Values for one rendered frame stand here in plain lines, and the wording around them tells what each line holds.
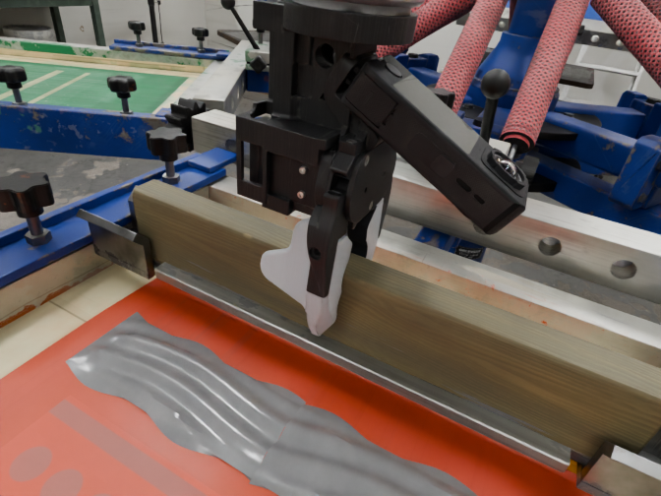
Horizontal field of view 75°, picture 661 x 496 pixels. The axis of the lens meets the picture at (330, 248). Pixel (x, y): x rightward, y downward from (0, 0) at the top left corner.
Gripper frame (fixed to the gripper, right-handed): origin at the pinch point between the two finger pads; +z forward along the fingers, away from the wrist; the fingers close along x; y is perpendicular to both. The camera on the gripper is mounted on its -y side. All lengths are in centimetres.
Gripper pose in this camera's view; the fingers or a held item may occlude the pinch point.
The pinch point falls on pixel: (342, 305)
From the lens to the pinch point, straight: 33.5
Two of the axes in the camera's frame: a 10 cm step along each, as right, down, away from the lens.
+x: -4.7, 4.5, -7.6
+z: -1.0, 8.3, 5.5
